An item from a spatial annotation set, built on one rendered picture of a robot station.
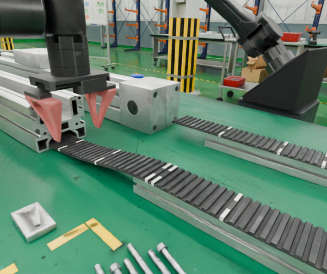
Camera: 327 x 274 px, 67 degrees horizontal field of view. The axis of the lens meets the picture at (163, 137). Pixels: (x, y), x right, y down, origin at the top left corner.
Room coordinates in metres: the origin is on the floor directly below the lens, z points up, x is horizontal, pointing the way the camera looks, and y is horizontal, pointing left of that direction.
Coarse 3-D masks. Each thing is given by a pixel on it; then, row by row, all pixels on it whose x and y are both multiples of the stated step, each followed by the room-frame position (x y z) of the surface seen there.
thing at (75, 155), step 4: (96, 144) 0.39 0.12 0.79; (88, 148) 0.37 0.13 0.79; (92, 148) 0.37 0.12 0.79; (96, 148) 0.37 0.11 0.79; (76, 152) 0.36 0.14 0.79; (80, 152) 0.36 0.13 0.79; (84, 152) 0.35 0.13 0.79; (88, 152) 0.36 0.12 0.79; (72, 156) 0.35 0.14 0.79; (76, 156) 0.34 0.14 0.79
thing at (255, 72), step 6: (252, 60) 5.40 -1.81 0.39; (258, 60) 5.49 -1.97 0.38; (252, 66) 5.24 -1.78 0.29; (258, 66) 5.18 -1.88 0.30; (264, 66) 5.32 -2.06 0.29; (246, 72) 5.22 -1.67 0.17; (252, 72) 5.14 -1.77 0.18; (258, 72) 5.07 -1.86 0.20; (264, 72) 5.25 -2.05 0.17; (246, 78) 5.21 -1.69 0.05; (252, 78) 5.13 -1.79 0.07; (258, 78) 5.05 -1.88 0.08
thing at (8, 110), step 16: (0, 80) 0.62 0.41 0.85; (16, 80) 0.56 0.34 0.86; (0, 96) 0.44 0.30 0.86; (16, 96) 0.42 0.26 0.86; (64, 96) 0.44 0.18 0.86; (80, 96) 0.45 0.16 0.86; (0, 112) 0.45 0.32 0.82; (16, 112) 0.41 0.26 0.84; (32, 112) 0.38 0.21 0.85; (64, 112) 0.44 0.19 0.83; (80, 112) 0.44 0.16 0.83; (0, 128) 0.46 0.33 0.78; (16, 128) 0.41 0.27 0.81; (32, 128) 0.37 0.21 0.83; (64, 128) 0.42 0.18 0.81; (80, 128) 0.46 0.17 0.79; (32, 144) 0.38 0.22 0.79; (48, 144) 0.39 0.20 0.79
